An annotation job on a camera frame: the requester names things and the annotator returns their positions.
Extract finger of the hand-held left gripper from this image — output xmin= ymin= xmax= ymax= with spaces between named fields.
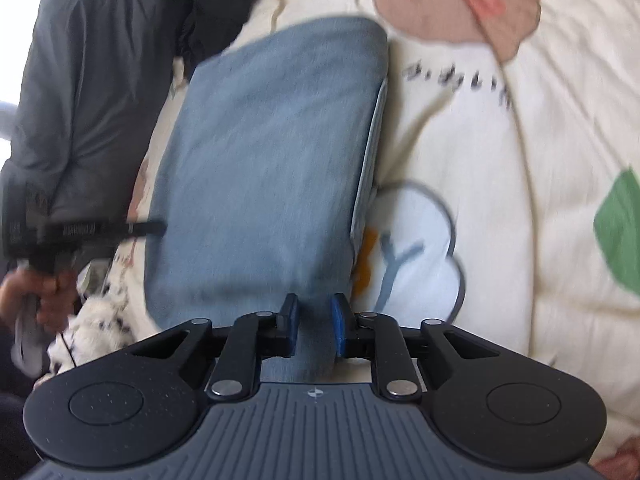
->
xmin=112 ymin=219 xmax=168 ymax=240

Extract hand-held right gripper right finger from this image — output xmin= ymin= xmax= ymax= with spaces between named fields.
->
xmin=329 ymin=291 xmax=501 ymax=403

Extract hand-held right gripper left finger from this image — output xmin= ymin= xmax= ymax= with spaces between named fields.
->
xmin=130 ymin=292 xmax=302 ymax=403

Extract light blue jeans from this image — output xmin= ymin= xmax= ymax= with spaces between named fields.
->
xmin=142 ymin=16 xmax=391 ymax=383

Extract person's left hand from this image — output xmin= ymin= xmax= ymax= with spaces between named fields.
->
xmin=0 ymin=262 xmax=78 ymax=333

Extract white fluffy blanket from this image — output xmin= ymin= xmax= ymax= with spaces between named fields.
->
xmin=47 ymin=260 xmax=151 ymax=378

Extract pale grey cloth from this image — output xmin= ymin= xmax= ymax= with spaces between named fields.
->
xmin=10 ymin=295 xmax=53 ymax=378

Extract cream printed bedsheet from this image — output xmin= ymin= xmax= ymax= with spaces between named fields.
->
xmin=112 ymin=0 xmax=640 ymax=480

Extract black garment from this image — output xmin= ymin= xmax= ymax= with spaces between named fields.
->
xmin=175 ymin=0 xmax=271 ymax=83

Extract black cable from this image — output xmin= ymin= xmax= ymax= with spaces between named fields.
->
xmin=59 ymin=327 xmax=78 ymax=368

